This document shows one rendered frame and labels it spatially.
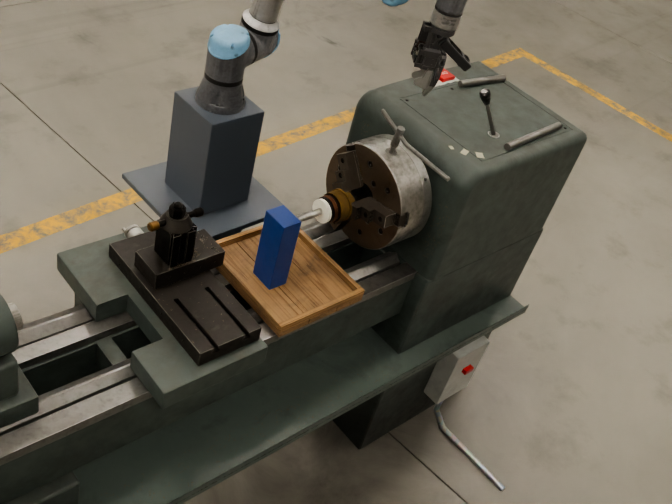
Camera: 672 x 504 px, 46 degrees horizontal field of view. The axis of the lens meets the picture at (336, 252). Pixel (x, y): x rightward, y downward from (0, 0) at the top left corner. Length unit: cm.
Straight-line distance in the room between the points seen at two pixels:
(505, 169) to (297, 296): 69
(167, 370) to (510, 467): 169
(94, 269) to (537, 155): 129
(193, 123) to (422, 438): 148
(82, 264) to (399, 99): 103
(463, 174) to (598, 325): 193
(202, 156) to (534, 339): 190
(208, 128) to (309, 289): 58
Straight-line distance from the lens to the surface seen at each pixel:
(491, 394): 343
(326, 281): 228
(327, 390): 247
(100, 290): 209
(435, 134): 234
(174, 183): 269
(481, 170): 226
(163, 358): 194
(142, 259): 204
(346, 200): 220
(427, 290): 246
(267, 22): 248
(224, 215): 264
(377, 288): 234
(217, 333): 195
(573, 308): 405
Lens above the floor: 239
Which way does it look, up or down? 39 degrees down
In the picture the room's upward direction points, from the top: 17 degrees clockwise
